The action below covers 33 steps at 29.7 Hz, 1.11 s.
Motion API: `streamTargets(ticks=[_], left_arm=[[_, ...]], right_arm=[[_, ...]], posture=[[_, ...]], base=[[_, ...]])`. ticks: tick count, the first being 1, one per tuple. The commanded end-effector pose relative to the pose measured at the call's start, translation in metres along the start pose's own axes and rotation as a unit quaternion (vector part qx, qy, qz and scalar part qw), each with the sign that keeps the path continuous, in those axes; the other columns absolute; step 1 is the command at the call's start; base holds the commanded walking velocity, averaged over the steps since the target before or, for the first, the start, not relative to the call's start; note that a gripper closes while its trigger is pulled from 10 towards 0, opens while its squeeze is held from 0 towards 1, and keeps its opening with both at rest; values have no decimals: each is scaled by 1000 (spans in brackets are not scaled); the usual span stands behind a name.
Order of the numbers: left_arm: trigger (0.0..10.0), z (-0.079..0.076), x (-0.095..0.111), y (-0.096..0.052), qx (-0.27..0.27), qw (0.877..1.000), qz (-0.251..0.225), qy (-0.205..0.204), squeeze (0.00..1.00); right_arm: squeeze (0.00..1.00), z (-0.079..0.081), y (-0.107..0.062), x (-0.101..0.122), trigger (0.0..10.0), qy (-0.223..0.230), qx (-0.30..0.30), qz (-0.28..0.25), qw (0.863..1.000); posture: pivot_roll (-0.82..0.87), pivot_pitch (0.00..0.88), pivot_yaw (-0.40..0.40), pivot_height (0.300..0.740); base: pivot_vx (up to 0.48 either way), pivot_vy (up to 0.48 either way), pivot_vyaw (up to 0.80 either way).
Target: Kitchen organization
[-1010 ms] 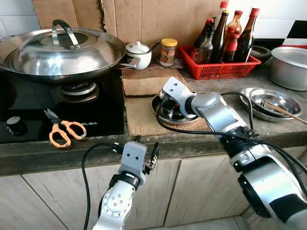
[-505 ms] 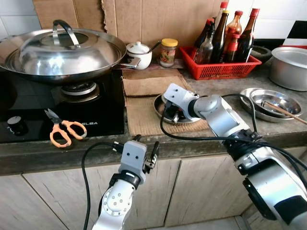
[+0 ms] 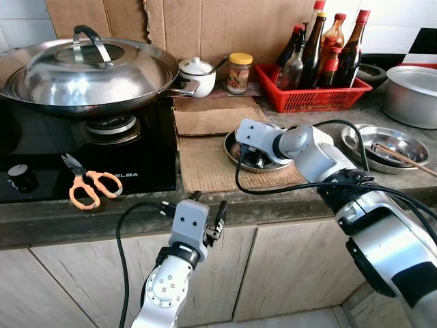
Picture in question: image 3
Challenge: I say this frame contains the wide steel dish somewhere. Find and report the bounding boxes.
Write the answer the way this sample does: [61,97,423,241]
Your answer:
[223,128,289,174]

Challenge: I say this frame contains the brown cardboard mat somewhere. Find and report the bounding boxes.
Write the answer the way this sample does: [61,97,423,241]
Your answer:
[171,96,268,137]
[177,133,309,194]

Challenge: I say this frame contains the red plastic basket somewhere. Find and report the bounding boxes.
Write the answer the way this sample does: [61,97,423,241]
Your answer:
[255,63,373,114]

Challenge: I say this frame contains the pale wooden cabinet door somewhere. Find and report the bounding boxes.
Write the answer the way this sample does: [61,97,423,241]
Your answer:
[232,217,366,322]
[31,227,257,328]

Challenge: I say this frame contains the glass jar yellow lid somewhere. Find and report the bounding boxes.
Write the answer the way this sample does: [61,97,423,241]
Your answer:
[226,53,254,96]

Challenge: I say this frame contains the shallow steel plate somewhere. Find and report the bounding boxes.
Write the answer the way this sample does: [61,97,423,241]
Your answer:
[352,125,431,168]
[339,124,432,176]

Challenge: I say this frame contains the clear glass bottle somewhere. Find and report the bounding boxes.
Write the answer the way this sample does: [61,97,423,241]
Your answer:
[278,42,306,91]

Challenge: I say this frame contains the white ceramic condiment pot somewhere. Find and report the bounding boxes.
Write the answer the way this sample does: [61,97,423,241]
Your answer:
[178,57,218,99]

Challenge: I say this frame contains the condiment pot spoon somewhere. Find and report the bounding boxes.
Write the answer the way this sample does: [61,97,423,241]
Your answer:
[208,55,231,76]

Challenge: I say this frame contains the steel gas burner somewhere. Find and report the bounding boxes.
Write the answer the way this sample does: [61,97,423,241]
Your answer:
[83,114,142,146]

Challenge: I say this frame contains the dark sauce bottle red cap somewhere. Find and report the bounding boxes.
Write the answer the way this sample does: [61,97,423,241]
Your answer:
[337,9,372,90]
[275,24,307,69]

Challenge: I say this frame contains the small red label bottle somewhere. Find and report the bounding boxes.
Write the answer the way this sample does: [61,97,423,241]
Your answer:
[320,46,341,90]

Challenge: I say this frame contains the tall dark sauce bottle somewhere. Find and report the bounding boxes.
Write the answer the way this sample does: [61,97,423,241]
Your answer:
[300,0,328,90]

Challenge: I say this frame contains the wooden chopstick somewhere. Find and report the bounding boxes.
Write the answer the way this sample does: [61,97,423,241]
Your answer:
[373,143,437,178]
[377,141,427,168]

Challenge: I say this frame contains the large brown cardboard sheet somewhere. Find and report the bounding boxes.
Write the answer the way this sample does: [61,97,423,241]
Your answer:
[142,0,316,67]

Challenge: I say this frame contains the amber sauce bottle red cap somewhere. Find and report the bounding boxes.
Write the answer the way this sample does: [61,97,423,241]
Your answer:
[320,12,346,69]

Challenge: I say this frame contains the dark stone mortar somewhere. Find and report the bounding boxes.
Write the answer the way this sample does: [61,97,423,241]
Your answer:
[358,63,389,90]

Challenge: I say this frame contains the large metal wok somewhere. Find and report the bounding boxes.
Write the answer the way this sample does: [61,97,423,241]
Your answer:
[0,38,203,118]

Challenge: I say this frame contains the steel wok lid glass window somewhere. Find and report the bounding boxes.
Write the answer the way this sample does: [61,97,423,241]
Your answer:
[5,25,173,107]

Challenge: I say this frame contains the grey aluminium pot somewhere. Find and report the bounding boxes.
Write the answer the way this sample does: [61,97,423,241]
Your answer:
[382,65,437,131]

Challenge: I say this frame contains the black glass gas stove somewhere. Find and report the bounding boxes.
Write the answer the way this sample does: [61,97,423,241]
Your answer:
[0,96,180,204]

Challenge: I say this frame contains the black stove knob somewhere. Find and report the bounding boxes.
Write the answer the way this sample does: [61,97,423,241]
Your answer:
[7,164,39,194]

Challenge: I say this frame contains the grey aluminium pot lid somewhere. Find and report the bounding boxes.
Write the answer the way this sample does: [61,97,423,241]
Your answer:
[386,65,437,98]

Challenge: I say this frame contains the small brown cardboard sheet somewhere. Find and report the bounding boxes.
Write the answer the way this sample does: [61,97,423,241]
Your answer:
[44,0,151,42]

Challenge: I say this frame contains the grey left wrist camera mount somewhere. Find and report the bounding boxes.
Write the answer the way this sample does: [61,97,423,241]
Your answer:
[170,200,211,252]

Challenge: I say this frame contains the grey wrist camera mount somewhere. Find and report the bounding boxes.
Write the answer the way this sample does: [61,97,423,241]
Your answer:
[235,118,289,165]
[170,200,211,252]

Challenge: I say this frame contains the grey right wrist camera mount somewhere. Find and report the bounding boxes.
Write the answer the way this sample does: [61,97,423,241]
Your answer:
[235,118,289,165]

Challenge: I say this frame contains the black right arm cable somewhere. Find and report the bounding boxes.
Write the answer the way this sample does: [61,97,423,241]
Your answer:
[234,120,437,240]

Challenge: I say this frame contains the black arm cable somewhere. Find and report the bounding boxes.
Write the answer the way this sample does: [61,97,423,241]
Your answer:
[234,120,437,240]
[115,201,175,328]

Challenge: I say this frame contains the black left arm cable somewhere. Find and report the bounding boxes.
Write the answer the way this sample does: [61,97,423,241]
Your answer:
[115,201,175,328]

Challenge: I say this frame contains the orange handled kitchen scissors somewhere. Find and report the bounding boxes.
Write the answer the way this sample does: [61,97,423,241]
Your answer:
[61,153,124,211]

